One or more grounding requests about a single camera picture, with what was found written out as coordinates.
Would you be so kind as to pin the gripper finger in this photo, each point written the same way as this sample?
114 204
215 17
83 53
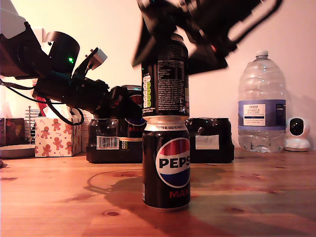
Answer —
153 32
207 59

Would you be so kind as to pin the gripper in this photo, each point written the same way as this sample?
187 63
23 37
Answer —
74 93

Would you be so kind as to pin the black Pepsi Max can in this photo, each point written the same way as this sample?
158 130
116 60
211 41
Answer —
134 123
165 172
168 86

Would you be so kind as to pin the black Pepsi Max multipack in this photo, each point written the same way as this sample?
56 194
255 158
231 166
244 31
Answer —
103 155

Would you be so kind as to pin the small white carton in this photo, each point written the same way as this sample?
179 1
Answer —
85 123

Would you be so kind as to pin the white tissue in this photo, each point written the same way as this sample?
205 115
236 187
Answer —
56 111

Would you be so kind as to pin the gingerbread print tissue box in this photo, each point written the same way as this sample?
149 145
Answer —
56 138

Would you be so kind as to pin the large clear water bottle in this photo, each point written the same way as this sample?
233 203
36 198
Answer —
261 118

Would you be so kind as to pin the red chopstick packet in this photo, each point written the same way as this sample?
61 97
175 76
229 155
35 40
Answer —
42 108

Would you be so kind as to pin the red patterned box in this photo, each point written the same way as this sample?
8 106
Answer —
14 130
2 133

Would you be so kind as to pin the shallow grey dish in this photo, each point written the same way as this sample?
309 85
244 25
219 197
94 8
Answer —
14 151

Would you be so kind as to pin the small white round camera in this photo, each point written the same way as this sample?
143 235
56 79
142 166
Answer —
297 143

